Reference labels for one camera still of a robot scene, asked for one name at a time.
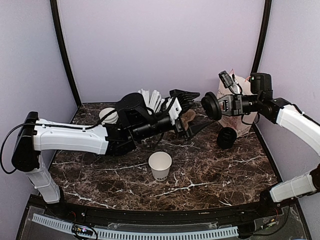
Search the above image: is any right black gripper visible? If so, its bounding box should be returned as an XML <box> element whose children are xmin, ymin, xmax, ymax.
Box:
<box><xmin>207</xmin><ymin>93</ymin><xmax>262</xmax><ymax>117</ymax></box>

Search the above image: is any black plastic cup lid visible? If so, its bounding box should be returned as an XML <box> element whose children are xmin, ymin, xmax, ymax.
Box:
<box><xmin>201</xmin><ymin>91</ymin><xmax>222</xmax><ymax>121</ymax></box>

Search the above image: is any white paper coffee cup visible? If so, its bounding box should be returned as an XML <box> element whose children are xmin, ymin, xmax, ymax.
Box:
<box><xmin>148</xmin><ymin>151</ymin><xmax>172</xmax><ymax>182</ymax></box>

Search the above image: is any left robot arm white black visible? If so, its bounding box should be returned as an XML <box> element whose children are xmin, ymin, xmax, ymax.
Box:
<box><xmin>11</xmin><ymin>89</ymin><xmax>206</xmax><ymax>218</ymax></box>

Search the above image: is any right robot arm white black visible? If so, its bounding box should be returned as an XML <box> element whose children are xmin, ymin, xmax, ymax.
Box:
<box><xmin>217</xmin><ymin>94</ymin><xmax>320</xmax><ymax>217</ymax></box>

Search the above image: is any brown pulp cup carrier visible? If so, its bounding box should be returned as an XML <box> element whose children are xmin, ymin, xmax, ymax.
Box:
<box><xmin>181</xmin><ymin>109</ymin><xmax>196</xmax><ymax>129</ymax></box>

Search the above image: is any white printed paper bag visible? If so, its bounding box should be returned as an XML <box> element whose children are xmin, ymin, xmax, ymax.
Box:
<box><xmin>217</xmin><ymin>70</ymin><xmax>257</xmax><ymax>138</ymax></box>

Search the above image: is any stack of black lids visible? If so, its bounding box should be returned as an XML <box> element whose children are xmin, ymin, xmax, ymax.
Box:
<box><xmin>216</xmin><ymin>127</ymin><xmax>237</xmax><ymax>150</ymax></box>

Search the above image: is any bundle of white wrapped straws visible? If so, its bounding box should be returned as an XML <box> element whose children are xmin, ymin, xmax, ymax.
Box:
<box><xmin>138</xmin><ymin>88</ymin><xmax>165</xmax><ymax>113</ymax></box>

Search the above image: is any stack of white paper cups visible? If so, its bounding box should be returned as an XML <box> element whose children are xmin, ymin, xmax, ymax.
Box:
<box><xmin>99</xmin><ymin>107</ymin><xmax>119</xmax><ymax>125</ymax></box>

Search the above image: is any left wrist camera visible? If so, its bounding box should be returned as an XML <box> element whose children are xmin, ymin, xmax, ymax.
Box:
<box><xmin>165</xmin><ymin>97</ymin><xmax>182</xmax><ymax>125</ymax></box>

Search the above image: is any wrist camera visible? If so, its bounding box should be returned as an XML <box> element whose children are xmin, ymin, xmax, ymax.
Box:
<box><xmin>165</xmin><ymin>97</ymin><xmax>182</xmax><ymax>125</ymax></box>
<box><xmin>218</xmin><ymin>70</ymin><xmax>241</xmax><ymax>94</ymax></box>

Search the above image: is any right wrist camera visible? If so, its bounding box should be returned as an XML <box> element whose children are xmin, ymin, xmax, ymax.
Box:
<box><xmin>218</xmin><ymin>70</ymin><xmax>241</xmax><ymax>94</ymax></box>

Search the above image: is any right black frame post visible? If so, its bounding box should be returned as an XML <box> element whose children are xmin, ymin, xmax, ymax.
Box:
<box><xmin>250</xmin><ymin>0</ymin><xmax>272</xmax><ymax>73</ymax></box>

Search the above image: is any black frame post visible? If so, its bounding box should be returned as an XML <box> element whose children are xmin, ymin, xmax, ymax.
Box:
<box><xmin>49</xmin><ymin>0</ymin><xmax>82</xmax><ymax>108</ymax></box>
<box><xmin>250</xmin><ymin>0</ymin><xmax>272</xmax><ymax>73</ymax></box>

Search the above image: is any white slotted cable duct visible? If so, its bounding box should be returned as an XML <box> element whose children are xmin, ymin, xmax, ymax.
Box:
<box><xmin>31</xmin><ymin>213</ymin><xmax>239</xmax><ymax>240</ymax></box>

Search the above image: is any left black frame post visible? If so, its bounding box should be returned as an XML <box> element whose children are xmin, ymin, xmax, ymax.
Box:
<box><xmin>49</xmin><ymin>0</ymin><xmax>82</xmax><ymax>108</ymax></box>

